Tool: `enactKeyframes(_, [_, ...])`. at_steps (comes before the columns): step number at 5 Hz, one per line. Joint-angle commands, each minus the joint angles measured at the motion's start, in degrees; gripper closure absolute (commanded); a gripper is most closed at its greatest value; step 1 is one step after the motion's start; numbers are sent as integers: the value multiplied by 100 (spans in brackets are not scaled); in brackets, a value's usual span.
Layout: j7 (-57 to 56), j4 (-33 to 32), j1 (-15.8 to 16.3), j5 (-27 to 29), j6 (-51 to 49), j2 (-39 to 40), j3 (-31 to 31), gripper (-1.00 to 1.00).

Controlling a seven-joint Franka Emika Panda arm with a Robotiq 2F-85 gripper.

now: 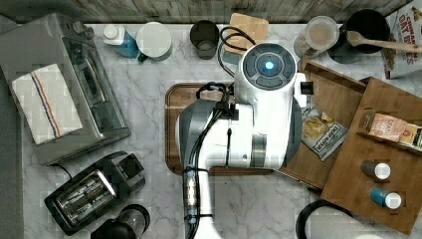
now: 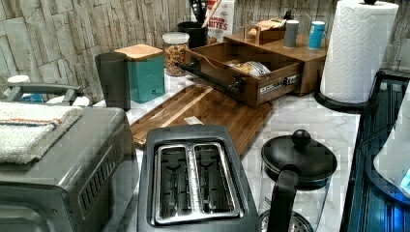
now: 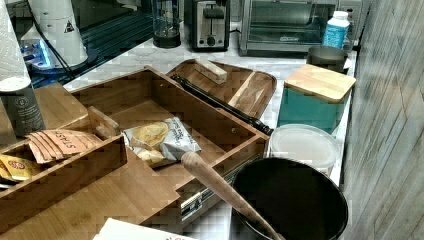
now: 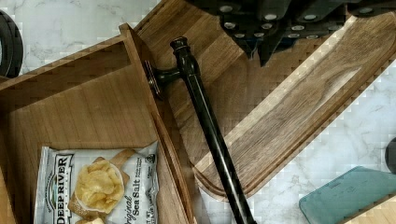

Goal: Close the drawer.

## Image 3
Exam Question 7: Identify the wooden organizer cabinet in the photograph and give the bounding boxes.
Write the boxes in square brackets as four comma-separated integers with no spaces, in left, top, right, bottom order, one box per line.
[0,82,181,240]

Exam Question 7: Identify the wooden tea bag tray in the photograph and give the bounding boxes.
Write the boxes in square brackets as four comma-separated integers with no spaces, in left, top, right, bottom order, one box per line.
[0,106,127,232]

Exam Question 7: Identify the blue white bottle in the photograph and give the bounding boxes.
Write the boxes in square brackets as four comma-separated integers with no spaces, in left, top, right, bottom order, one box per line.
[322,11,350,49]

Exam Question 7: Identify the teal canister wooden lid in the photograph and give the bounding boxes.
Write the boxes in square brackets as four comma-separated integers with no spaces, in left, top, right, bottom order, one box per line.
[277,64,356,134]

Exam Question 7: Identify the wooden drawer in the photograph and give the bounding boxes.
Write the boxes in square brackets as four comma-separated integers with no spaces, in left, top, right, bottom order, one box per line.
[70,65,275,226]

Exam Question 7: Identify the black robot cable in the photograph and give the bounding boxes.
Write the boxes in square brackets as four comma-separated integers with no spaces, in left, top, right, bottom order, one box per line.
[25,0,77,80]

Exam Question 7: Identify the small wooden block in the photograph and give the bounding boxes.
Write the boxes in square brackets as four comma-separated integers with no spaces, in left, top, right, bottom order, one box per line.
[195,59,227,84]

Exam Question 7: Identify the yellow tea packet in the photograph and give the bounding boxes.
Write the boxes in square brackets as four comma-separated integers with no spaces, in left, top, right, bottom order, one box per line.
[0,154,41,181]

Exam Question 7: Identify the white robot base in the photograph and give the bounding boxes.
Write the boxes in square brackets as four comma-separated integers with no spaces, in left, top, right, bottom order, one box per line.
[20,0,97,72]

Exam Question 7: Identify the white paper sheet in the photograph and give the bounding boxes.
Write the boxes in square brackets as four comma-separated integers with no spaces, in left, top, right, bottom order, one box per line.
[92,218,196,240]

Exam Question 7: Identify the paper towel roll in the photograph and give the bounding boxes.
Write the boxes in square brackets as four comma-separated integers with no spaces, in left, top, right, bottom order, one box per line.
[0,0,31,87]

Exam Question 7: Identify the black utensil crock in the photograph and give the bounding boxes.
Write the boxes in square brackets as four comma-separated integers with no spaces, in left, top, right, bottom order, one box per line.
[232,157,348,240]

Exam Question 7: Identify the wooden utensil handle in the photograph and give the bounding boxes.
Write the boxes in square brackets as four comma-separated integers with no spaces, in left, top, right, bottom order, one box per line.
[181,152,286,240]

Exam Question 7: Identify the dark grey cup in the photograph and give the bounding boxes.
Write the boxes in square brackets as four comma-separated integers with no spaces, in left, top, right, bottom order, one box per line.
[306,46,348,73]

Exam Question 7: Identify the black silver toaster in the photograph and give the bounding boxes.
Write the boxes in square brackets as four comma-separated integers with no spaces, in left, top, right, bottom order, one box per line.
[184,0,230,52]

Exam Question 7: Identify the silver toaster oven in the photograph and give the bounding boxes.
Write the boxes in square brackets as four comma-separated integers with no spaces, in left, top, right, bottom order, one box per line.
[239,0,363,55]

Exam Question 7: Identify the grey cylindrical canister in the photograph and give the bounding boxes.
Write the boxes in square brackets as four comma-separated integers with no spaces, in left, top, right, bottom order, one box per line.
[0,77,45,137]

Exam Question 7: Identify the chip snack bag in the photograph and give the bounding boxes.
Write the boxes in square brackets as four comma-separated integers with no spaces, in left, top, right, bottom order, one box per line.
[123,117,201,168]

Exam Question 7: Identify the glass french press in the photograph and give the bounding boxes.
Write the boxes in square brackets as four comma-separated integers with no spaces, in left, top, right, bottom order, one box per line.
[151,0,181,49]

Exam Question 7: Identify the clear jar with nuts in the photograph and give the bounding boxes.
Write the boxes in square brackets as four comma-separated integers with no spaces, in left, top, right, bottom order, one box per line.
[269,124,341,172]

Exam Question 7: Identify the wooden cutting board tray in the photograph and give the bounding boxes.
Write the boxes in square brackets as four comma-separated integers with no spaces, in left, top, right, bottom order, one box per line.
[167,59,277,118]

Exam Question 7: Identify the brown tea packets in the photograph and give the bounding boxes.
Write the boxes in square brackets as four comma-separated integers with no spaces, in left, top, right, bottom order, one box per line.
[26,129,102,164]

